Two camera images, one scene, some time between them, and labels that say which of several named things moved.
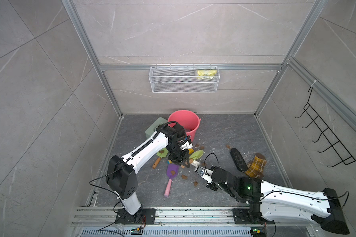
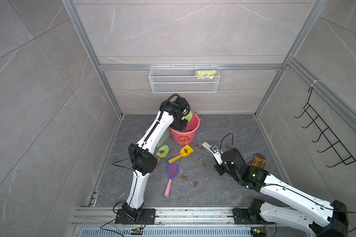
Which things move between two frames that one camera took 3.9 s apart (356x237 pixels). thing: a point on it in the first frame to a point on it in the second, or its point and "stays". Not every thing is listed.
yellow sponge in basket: (206, 73) stays
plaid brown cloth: (255, 167) stays
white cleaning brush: (195, 163) to (207, 145)
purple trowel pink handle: (172, 172) stays
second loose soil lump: (197, 145) stays
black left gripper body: (176, 155) to (180, 125)
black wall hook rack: (344, 156) stays
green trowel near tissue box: (162, 153) stays
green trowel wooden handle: (190, 161) to (189, 117)
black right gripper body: (212, 186) to (220, 168)
